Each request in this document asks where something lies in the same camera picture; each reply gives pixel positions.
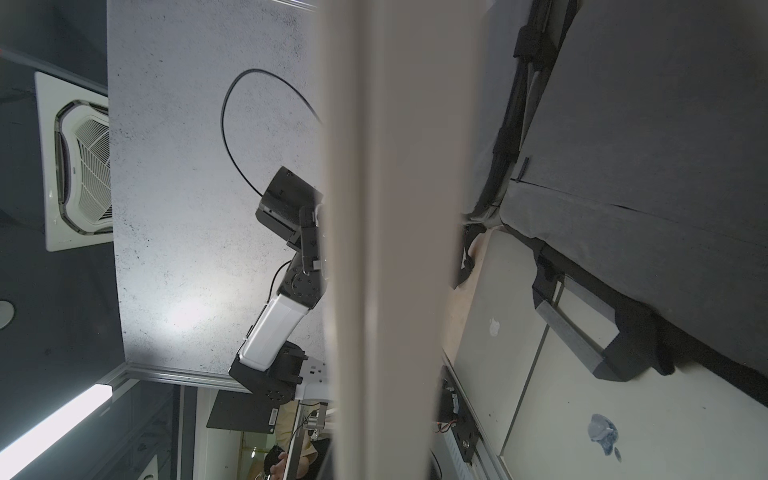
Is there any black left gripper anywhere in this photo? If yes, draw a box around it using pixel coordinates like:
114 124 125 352
278 206 326 309

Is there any grey laptop sleeve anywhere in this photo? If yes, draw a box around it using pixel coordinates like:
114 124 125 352
462 0 532 214
501 1 767 403

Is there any grey laptop bag with strap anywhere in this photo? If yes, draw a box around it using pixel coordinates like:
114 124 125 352
451 1 581 289

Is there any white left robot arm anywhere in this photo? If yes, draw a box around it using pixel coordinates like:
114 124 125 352
229 207 331 407

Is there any ceiling air conditioner vent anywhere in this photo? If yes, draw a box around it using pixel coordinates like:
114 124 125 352
34 72 113 252

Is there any ceiling light strip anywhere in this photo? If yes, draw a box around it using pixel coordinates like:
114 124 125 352
1 384 113 479

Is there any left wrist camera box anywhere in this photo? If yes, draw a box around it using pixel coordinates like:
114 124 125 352
255 167 323 245

